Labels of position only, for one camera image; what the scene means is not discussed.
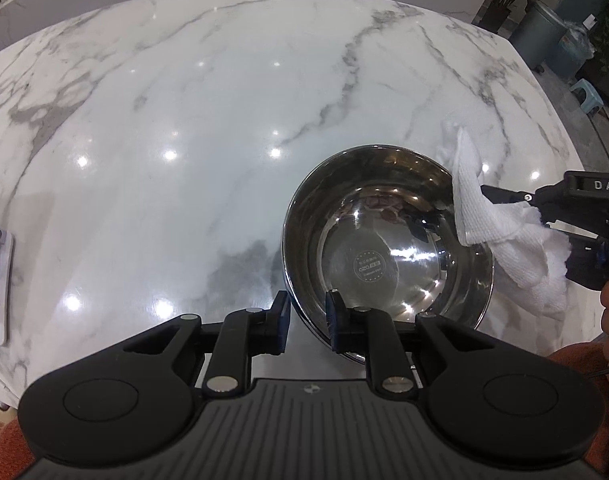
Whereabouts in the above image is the person's red-brown clothing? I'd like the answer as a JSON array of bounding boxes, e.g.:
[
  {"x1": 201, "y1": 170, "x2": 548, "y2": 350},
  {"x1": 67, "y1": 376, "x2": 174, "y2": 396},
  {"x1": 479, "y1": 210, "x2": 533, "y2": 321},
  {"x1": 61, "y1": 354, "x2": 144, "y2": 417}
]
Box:
[{"x1": 0, "y1": 422, "x2": 38, "y2": 480}]

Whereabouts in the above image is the person's right forearm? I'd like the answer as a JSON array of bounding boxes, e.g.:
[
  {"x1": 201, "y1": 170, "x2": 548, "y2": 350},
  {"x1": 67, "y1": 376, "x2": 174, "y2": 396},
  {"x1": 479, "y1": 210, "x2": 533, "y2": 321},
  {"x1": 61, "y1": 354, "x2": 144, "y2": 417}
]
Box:
[{"x1": 547, "y1": 342, "x2": 609, "y2": 480}]

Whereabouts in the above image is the grey trash can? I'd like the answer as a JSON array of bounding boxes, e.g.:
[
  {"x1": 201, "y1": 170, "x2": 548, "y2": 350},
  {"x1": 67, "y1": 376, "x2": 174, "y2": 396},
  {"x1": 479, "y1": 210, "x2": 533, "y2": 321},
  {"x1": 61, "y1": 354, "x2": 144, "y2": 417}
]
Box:
[{"x1": 509, "y1": 0, "x2": 568, "y2": 72}]

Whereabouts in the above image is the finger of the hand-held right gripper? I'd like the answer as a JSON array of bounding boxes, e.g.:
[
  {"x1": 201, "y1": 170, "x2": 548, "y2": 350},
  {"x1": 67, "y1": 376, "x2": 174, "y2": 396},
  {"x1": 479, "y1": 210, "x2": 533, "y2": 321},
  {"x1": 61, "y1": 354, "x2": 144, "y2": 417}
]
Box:
[
  {"x1": 545, "y1": 220, "x2": 603, "y2": 248},
  {"x1": 479, "y1": 185, "x2": 539, "y2": 207}
]

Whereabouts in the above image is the steel bowl with blue outside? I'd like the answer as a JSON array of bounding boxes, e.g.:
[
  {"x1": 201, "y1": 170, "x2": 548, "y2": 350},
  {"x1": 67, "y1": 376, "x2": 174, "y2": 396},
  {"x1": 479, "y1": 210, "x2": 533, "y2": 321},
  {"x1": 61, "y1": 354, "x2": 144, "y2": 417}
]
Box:
[{"x1": 282, "y1": 144, "x2": 495, "y2": 362}]

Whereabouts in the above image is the blue water jug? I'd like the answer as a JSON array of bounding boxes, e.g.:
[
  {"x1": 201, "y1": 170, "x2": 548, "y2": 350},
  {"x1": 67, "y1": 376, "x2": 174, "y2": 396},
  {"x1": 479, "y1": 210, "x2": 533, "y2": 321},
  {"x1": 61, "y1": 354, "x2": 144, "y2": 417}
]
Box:
[{"x1": 549, "y1": 22, "x2": 596, "y2": 79}]

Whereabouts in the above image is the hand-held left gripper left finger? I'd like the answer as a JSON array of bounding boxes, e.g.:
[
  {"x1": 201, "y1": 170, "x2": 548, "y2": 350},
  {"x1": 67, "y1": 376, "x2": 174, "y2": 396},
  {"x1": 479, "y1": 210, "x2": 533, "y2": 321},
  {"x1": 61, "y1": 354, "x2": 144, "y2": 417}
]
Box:
[{"x1": 87, "y1": 290, "x2": 291, "y2": 399}]

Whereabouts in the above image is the white cloth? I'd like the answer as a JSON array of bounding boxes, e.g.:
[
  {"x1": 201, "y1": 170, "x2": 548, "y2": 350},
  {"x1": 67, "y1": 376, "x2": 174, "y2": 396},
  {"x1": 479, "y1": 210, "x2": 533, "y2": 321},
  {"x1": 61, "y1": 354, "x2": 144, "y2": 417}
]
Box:
[{"x1": 435, "y1": 120, "x2": 573, "y2": 319}]

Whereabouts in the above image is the small teal stool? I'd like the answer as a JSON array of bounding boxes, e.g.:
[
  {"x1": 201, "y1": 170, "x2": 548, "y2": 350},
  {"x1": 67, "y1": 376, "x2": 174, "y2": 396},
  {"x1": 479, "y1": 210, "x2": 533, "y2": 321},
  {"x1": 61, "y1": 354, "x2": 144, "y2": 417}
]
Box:
[{"x1": 569, "y1": 80, "x2": 606, "y2": 119}]

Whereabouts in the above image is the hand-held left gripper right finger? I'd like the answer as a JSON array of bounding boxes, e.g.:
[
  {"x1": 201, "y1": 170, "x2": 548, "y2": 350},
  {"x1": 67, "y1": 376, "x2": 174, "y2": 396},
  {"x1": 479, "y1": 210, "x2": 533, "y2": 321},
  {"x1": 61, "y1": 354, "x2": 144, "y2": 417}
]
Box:
[{"x1": 325, "y1": 290, "x2": 530, "y2": 399}]

